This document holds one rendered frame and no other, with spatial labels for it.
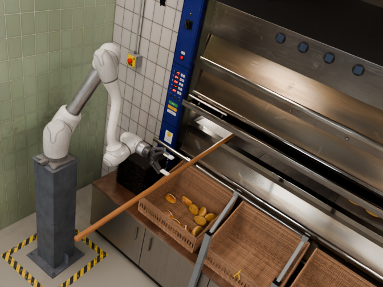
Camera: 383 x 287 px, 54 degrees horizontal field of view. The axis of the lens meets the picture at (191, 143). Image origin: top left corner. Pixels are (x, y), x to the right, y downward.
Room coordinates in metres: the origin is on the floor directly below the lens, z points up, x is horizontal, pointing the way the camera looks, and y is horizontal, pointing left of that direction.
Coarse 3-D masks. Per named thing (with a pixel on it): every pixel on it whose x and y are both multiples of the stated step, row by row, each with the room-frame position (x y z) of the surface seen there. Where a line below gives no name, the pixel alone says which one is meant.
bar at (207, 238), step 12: (180, 156) 2.08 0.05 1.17; (216, 180) 1.92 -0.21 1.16; (240, 192) 1.84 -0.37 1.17; (228, 204) 1.80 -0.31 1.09; (252, 204) 1.78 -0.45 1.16; (276, 216) 1.70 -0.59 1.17; (288, 228) 1.65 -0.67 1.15; (204, 240) 1.65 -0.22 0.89; (204, 252) 1.64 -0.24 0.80; (288, 264) 1.49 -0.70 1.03; (192, 276) 1.65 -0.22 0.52
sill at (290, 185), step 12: (204, 132) 2.44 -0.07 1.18; (228, 144) 2.35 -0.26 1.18; (240, 156) 2.27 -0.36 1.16; (252, 156) 2.27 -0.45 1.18; (264, 168) 2.16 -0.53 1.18; (288, 180) 2.09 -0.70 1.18; (300, 192) 2.01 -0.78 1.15; (312, 192) 2.01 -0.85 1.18; (324, 204) 1.93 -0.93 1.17; (336, 204) 1.95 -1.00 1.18; (348, 216) 1.85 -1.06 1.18; (360, 228) 1.80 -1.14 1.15; (372, 228) 1.80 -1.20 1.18
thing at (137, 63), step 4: (128, 52) 2.79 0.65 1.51; (132, 52) 2.81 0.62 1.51; (128, 56) 2.78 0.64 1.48; (132, 56) 2.76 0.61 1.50; (136, 56) 2.75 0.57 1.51; (140, 56) 2.78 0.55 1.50; (132, 60) 2.76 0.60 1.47; (136, 60) 2.75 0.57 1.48; (140, 60) 2.79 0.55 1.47; (128, 64) 2.78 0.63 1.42; (132, 64) 2.75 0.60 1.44; (136, 64) 2.75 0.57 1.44; (140, 64) 2.79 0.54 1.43
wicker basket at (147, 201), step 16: (176, 176) 2.43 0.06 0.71; (192, 176) 2.38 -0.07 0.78; (160, 192) 2.28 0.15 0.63; (176, 192) 2.37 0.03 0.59; (192, 192) 2.33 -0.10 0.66; (208, 192) 2.28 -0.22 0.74; (144, 208) 2.10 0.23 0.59; (160, 208) 2.14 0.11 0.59; (176, 208) 2.18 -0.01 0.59; (208, 208) 2.23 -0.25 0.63; (224, 208) 2.18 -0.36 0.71; (160, 224) 1.96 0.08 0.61; (176, 224) 1.89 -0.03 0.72; (192, 224) 2.06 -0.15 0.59; (208, 224) 2.10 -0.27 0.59; (176, 240) 1.87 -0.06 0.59; (192, 240) 1.81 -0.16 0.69
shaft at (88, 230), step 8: (232, 136) 2.43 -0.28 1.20; (216, 144) 2.26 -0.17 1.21; (208, 152) 2.15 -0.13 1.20; (192, 160) 2.01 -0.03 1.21; (184, 168) 1.91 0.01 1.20; (168, 176) 1.79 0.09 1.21; (160, 184) 1.71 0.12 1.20; (144, 192) 1.60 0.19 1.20; (136, 200) 1.53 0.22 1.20; (120, 208) 1.44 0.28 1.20; (112, 216) 1.38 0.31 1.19; (96, 224) 1.29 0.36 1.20; (80, 232) 1.22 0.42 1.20; (88, 232) 1.24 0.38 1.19
